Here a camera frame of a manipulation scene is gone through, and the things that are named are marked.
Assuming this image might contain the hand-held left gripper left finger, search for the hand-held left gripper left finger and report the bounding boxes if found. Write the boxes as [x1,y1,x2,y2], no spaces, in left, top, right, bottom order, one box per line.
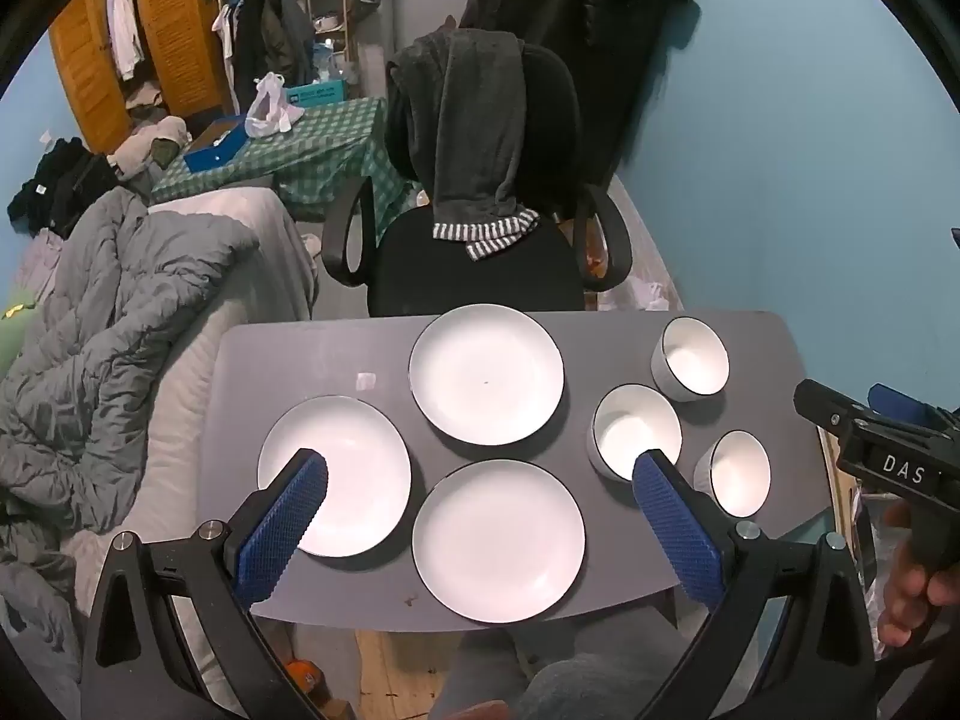
[79,448,331,720]

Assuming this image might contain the person's right hand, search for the person's right hand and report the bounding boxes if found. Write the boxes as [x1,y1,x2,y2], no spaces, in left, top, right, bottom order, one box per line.
[876,499,960,651]

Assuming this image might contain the black hanging jackets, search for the black hanging jackets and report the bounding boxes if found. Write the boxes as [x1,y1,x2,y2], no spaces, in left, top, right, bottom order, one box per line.
[459,0,693,188]

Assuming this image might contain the grey hooded sweater striped cuffs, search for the grey hooded sweater striped cuffs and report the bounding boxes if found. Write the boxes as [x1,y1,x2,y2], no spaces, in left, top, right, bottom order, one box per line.
[388,28,542,263]

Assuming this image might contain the dark clothes on rack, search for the dark clothes on rack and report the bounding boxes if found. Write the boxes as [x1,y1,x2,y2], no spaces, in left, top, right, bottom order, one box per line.
[225,0,317,110]

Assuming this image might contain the black office chair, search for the black office chair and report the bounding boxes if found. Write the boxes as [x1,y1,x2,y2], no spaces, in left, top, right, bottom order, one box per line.
[321,30,635,317]

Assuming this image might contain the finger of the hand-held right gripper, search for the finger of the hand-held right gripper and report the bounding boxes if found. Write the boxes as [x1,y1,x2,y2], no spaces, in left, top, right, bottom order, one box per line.
[868,382,960,432]
[793,379,905,437]

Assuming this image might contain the flat blue box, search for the flat blue box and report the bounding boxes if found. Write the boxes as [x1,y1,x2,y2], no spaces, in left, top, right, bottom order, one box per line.
[184,116,249,174]

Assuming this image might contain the white shirt on rack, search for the white shirt on rack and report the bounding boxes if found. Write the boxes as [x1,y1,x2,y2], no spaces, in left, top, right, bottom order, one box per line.
[211,4,236,61]

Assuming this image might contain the beige cloth bundle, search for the beige cloth bundle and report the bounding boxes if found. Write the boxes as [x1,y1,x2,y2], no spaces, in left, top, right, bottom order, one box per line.
[105,116,190,181]

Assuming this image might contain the orange object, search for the orange object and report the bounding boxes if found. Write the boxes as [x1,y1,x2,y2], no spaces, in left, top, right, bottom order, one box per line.
[285,658,332,707]

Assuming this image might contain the teal labelled box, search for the teal labelled box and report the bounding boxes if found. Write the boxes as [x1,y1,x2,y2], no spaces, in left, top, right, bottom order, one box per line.
[285,79,350,108]

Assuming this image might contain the white plastic bag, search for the white plastic bag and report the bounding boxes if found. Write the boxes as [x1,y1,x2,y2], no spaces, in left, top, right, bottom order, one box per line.
[244,71,306,140]

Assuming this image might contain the white plate with dark rim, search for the white plate with dark rim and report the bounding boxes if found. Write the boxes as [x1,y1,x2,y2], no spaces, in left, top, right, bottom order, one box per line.
[407,304,566,445]
[256,395,413,559]
[411,459,587,625]

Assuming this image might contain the grey duvet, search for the grey duvet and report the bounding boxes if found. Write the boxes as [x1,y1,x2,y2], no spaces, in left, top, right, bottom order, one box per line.
[0,184,261,698]

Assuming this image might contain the white tied bag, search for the white tied bag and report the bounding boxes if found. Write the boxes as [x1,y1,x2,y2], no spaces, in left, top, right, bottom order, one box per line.
[621,274,673,313]

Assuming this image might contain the white shirt in wardrobe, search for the white shirt in wardrobe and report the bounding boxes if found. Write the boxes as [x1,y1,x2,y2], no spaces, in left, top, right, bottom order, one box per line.
[105,0,146,80]

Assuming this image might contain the white bowl with dark rim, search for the white bowl with dark rim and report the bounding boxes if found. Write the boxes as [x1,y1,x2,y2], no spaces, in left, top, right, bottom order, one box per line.
[586,384,683,482]
[649,316,731,401]
[693,430,773,518]

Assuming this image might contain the green checkered cloth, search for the green checkered cloth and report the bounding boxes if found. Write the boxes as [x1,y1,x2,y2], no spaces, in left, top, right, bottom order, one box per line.
[150,96,421,227]

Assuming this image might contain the wooden wardrobe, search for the wooden wardrobe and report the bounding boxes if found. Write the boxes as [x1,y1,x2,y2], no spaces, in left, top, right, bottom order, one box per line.
[49,0,235,156]

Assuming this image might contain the pile of black clothes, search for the pile of black clothes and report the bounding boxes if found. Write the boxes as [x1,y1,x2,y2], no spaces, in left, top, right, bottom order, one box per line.
[7,136,121,238]

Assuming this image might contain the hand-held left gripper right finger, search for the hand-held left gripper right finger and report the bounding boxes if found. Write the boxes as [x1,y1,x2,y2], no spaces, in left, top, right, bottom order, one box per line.
[634,448,878,720]

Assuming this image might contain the white mattress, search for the white mattress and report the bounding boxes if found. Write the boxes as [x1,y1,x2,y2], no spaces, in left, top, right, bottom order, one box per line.
[45,184,321,691]

